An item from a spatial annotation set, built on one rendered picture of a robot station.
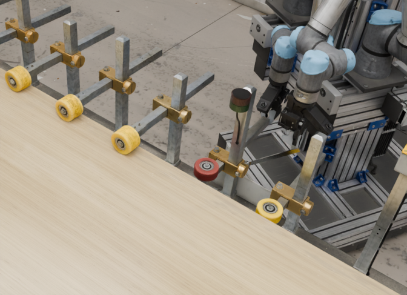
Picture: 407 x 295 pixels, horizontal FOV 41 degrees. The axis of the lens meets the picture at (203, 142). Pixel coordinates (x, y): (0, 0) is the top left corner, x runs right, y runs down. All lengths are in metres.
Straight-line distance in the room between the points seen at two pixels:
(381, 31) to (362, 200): 1.07
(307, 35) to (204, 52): 2.36
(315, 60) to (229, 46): 2.61
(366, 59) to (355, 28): 0.24
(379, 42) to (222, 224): 0.89
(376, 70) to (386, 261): 1.14
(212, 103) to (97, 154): 1.86
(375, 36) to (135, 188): 1.00
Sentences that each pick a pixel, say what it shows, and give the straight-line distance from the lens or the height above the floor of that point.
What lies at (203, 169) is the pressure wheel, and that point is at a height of 0.90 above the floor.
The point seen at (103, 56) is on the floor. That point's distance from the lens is 3.91.
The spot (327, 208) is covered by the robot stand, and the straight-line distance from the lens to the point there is 2.71.
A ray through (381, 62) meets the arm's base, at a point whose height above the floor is 1.10.
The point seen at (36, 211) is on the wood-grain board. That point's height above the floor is 0.90.
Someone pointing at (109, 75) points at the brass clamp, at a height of 0.97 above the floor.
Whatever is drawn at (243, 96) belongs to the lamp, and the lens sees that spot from 1.59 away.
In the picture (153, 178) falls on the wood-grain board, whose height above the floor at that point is 0.90.
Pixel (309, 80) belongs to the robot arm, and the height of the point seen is 1.24.
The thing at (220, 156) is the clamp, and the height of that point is 0.87.
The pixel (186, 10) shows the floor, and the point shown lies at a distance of 4.59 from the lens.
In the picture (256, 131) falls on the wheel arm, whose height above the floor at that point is 0.86.
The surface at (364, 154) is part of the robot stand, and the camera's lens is 2.79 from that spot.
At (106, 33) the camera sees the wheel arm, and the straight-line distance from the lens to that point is 2.28.
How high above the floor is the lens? 2.08
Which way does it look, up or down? 40 degrees down
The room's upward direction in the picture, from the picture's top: 8 degrees clockwise
